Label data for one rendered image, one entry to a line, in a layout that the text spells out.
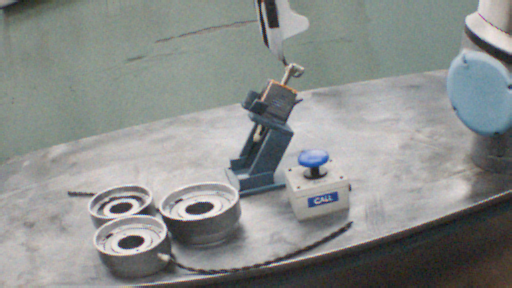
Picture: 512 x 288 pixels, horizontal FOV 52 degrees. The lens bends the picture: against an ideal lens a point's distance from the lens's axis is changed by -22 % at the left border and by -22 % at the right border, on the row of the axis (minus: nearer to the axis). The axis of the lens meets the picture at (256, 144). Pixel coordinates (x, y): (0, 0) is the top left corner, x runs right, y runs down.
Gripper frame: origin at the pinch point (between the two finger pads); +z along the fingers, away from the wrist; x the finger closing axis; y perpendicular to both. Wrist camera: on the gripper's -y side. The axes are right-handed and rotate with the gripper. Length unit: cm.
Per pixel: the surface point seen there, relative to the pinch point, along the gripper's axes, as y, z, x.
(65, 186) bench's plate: -37.9, 18.5, 11.6
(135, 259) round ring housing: -23.5, 15.1, -23.5
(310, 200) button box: -0.7, 15.7, -16.2
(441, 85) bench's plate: 39.4, 18.8, 23.1
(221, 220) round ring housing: -11.9, 15.4, -16.8
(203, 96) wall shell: -3, 51, 149
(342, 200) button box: 3.5, 16.8, -16.3
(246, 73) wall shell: 14, 46, 148
